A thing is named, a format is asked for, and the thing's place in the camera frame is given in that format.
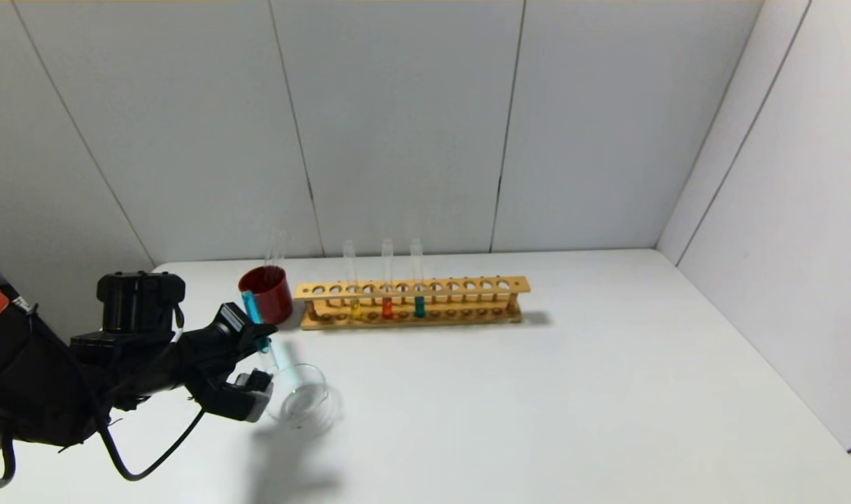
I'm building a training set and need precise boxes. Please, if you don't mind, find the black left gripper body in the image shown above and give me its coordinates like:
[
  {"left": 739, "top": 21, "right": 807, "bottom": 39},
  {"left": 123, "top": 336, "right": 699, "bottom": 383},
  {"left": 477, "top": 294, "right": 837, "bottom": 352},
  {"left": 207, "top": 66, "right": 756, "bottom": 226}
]
[{"left": 176, "top": 302, "right": 258, "bottom": 378}]

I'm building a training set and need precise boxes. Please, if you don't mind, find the blue pigment test tube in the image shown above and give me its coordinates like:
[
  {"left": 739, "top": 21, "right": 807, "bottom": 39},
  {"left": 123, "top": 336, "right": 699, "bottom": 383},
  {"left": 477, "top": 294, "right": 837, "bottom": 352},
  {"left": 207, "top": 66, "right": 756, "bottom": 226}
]
[{"left": 241, "top": 290, "right": 307, "bottom": 393}]

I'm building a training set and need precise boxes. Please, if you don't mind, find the yellow pigment test tube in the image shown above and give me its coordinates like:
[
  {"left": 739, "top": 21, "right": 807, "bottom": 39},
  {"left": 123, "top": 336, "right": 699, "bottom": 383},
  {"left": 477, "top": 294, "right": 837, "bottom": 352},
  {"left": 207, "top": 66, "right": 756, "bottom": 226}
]
[{"left": 343, "top": 240, "right": 363, "bottom": 321}]

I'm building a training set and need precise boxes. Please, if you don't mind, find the red pigment test tube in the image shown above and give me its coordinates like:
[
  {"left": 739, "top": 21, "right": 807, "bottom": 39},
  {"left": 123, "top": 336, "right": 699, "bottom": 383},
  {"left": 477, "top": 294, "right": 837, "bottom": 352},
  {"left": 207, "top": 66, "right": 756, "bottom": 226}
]
[{"left": 381, "top": 239, "right": 395, "bottom": 321}]

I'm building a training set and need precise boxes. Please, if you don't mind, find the wooden test tube rack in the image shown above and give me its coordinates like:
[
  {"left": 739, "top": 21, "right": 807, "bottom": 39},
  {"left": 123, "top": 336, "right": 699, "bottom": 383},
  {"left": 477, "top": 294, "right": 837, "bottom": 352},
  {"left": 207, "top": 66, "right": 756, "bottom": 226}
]
[{"left": 294, "top": 276, "right": 531, "bottom": 331}]

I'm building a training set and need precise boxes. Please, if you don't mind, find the green pigment test tube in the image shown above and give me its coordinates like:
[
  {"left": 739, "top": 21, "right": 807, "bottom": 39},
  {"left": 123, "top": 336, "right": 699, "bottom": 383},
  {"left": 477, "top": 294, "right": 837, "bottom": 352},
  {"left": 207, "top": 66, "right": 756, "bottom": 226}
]
[{"left": 410, "top": 238, "right": 426, "bottom": 319}]

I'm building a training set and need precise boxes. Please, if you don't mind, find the dark red plastic cup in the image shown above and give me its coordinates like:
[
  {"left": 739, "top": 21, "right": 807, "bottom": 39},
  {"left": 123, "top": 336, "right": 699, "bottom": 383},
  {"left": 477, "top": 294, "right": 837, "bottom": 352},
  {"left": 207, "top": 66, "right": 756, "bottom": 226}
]
[{"left": 239, "top": 266, "right": 295, "bottom": 326}]

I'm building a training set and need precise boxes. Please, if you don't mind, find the clear glass beaker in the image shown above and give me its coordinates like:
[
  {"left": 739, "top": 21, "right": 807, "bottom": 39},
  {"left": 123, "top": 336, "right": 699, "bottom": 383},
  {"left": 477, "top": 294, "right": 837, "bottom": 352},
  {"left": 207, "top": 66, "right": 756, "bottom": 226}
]
[{"left": 265, "top": 363, "right": 344, "bottom": 429}]

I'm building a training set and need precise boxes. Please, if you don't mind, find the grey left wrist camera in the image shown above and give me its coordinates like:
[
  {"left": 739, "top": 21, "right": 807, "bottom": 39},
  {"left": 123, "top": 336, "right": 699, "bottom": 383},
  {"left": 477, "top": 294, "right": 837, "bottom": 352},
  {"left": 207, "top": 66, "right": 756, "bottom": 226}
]
[{"left": 188, "top": 370, "right": 274, "bottom": 423}]

